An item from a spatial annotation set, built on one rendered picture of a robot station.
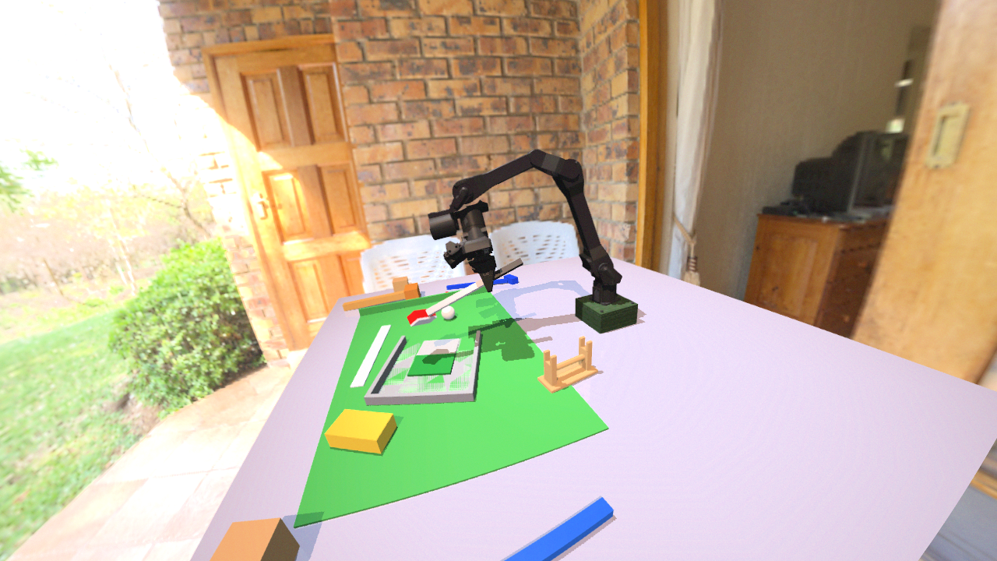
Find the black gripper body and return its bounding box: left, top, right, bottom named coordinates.
left=462, top=224, right=493, bottom=260

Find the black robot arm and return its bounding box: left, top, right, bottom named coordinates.
left=428, top=149, right=622, bottom=305

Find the white flat bar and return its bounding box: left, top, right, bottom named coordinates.
left=351, top=325, right=391, bottom=388

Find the green flat mat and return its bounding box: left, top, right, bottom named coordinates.
left=294, top=292, right=609, bottom=528

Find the orange mallet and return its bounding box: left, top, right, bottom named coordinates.
left=342, top=283, right=421, bottom=311

